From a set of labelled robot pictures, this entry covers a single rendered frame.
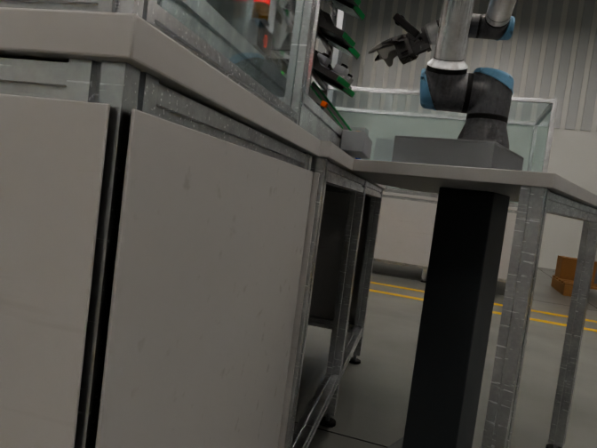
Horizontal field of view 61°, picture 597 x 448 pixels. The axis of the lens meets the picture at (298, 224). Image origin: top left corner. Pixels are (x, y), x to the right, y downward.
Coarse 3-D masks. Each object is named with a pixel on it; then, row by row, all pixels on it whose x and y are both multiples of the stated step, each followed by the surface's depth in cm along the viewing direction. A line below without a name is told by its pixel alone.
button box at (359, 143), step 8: (344, 136) 150; (352, 136) 149; (360, 136) 149; (368, 136) 156; (344, 144) 150; (352, 144) 149; (360, 144) 149; (368, 144) 158; (352, 152) 153; (360, 152) 150; (368, 152) 161
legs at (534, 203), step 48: (480, 192) 143; (528, 192) 103; (432, 240) 152; (480, 240) 143; (528, 240) 102; (432, 288) 151; (480, 288) 143; (528, 288) 102; (576, 288) 170; (432, 336) 150; (480, 336) 149; (576, 336) 169; (432, 384) 150; (480, 384) 156; (432, 432) 150
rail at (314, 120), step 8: (304, 104) 104; (312, 104) 110; (304, 112) 104; (312, 112) 113; (320, 112) 118; (304, 120) 105; (312, 120) 112; (320, 120) 123; (328, 120) 128; (304, 128) 106; (312, 128) 113; (320, 128) 121; (328, 128) 130; (336, 128) 141; (320, 136) 122; (328, 136) 131; (336, 136) 142; (336, 144) 144
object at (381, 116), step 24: (336, 96) 567; (360, 96) 559; (384, 96) 551; (408, 96) 544; (360, 120) 560; (384, 120) 552; (408, 120) 544; (432, 120) 537; (456, 120) 529; (528, 120) 509; (384, 144) 552; (528, 144) 509; (528, 168) 510
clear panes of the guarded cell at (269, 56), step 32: (160, 0) 43; (192, 0) 48; (224, 0) 55; (256, 0) 64; (288, 0) 76; (224, 32) 56; (256, 32) 66; (288, 32) 79; (256, 64) 67; (288, 64) 81; (288, 96) 83
